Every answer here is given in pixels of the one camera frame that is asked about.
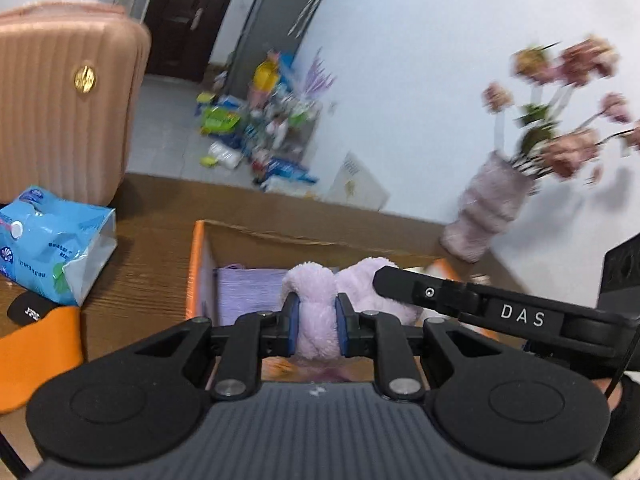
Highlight pink ribbed vase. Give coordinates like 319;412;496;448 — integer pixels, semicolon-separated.
440;152;541;263

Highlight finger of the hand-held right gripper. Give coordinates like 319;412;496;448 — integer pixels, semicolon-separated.
372;265;488;323

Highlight dark wooden door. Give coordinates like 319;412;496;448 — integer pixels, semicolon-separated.
142;0;248;83

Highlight person's right forearm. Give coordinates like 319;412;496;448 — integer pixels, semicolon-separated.
592;370;640;478

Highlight yellow bag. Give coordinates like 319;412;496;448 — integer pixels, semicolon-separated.
252;57;279;92

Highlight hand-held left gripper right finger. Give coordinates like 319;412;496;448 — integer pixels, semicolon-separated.
334;291;526;402

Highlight purple knit pouch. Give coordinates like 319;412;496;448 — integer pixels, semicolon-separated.
215;264;296;328

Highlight orange cardboard box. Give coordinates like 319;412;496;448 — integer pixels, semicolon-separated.
186;219;526;386

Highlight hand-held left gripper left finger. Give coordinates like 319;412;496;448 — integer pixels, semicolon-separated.
107;291;301;402

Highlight white card board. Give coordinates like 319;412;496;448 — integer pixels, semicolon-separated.
327;152;391;211

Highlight orange strap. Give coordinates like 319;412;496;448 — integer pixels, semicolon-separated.
0;290;83;416

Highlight dried pink roses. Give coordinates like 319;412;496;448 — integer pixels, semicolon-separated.
482;35;640;186

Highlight purple feather decoration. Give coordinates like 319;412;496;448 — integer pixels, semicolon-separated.
300;55;336;97

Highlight grey fridge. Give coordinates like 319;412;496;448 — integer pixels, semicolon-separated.
227;0;336;101

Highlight blue tissue pack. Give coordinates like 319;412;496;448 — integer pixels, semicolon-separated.
0;185;118;307

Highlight pink ribbed suitcase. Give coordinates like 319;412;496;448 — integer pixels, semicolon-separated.
0;0;152;206

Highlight clear folded umbrella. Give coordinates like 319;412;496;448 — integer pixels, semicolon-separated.
287;0;331;38

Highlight pile of household packets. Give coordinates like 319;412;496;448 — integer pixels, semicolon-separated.
195;50;321;192

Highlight lavender plush headband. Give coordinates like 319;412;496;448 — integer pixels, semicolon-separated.
281;257;426;361

